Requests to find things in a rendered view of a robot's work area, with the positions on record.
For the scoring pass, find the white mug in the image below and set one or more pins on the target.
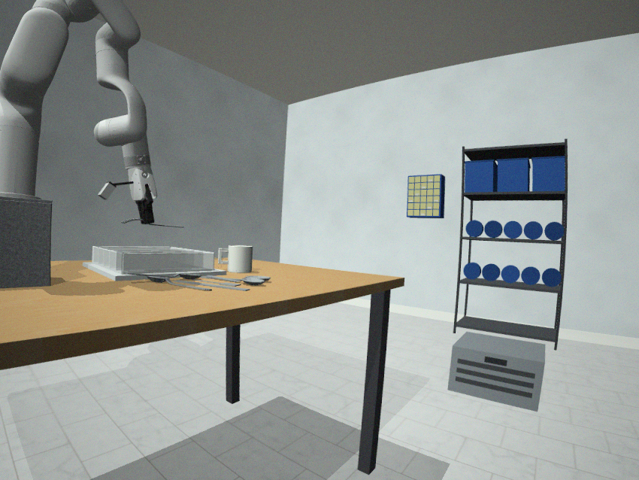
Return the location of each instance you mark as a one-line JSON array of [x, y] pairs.
[[239, 258]]

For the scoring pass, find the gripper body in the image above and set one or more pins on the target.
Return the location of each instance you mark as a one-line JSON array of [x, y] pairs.
[[136, 174]]

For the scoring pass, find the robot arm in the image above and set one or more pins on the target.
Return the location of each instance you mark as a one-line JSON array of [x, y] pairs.
[[29, 67]]

